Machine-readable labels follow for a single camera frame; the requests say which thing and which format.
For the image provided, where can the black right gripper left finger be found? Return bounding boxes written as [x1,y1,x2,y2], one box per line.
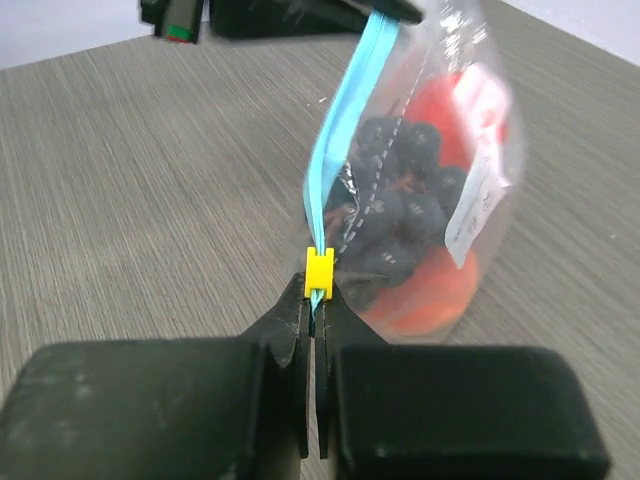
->
[1,274,311,480]

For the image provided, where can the red fake pepper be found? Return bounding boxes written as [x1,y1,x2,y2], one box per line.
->
[384,69,511,174]

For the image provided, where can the dark fake grape bunch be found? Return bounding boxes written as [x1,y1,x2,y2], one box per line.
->
[324,116,467,312]

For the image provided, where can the orange fake peach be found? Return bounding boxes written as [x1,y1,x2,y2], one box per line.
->
[362,247,480,339]

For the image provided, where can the clear zip top bag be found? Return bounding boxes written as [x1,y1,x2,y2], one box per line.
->
[293,1,525,343]

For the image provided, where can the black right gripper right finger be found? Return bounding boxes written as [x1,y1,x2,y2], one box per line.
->
[315,296,611,479]

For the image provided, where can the yellow zipper slider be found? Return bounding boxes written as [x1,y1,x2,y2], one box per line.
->
[304,247,334,304]

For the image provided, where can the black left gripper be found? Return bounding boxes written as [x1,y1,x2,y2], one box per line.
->
[139,0,423,44]

